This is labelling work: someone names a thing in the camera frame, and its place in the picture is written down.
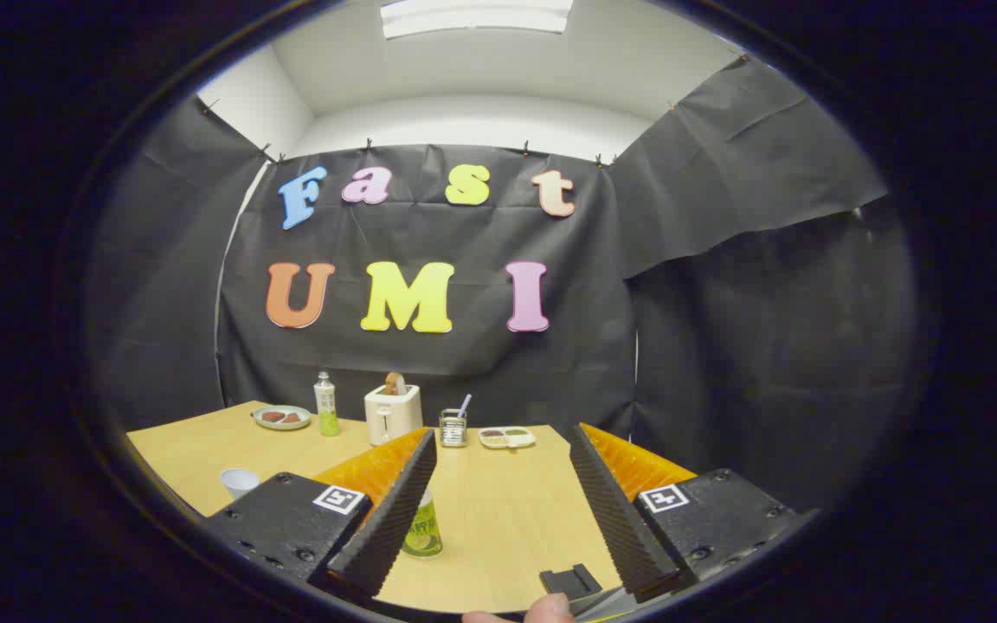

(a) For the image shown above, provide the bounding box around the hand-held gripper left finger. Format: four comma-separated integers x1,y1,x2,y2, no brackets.
203,427,439,600

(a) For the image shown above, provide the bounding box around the slim white green bottle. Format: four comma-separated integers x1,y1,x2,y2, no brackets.
314,371,341,437

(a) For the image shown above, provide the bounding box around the pale green plate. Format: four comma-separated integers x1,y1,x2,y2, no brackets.
252,405,312,431

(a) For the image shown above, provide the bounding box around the wooden table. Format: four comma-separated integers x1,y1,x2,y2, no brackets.
126,400,629,615

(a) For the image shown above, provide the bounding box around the cream toaster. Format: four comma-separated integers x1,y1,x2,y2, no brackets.
364,384,423,447

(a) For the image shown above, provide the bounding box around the small black bracket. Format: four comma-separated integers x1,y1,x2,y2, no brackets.
539,563,603,600

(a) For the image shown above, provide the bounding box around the ceiling light panel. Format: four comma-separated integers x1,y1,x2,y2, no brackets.
380,0,575,40

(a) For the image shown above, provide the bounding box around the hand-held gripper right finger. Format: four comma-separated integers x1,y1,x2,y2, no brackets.
569,422,818,605

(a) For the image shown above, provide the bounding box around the green label juice bottle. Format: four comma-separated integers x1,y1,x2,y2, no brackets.
402,489,444,558

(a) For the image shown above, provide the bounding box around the white divided dish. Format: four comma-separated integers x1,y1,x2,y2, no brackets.
478,426,537,450

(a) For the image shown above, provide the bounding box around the white cup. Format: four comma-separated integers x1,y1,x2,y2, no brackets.
220,468,261,500

